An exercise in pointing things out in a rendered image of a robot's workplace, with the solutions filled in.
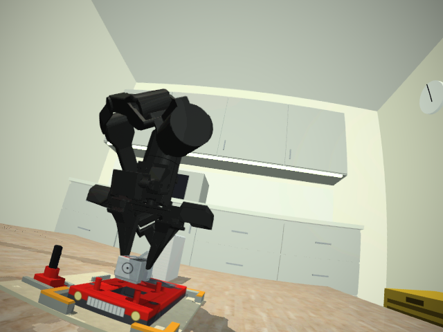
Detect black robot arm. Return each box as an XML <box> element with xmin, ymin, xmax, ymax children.
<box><xmin>99</xmin><ymin>89</ymin><xmax>213</xmax><ymax>245</ymax></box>

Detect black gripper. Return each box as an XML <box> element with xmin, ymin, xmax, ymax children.
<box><xmin>86</xmin><ymin>156</ymin><xmax>214</xmax><ymax>270</ymax></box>

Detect red toy car body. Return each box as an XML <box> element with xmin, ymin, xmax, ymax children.
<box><xmin>67</xmin><ymin>277</ymin><xmax>187</xmax><ymax>326</ymax></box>

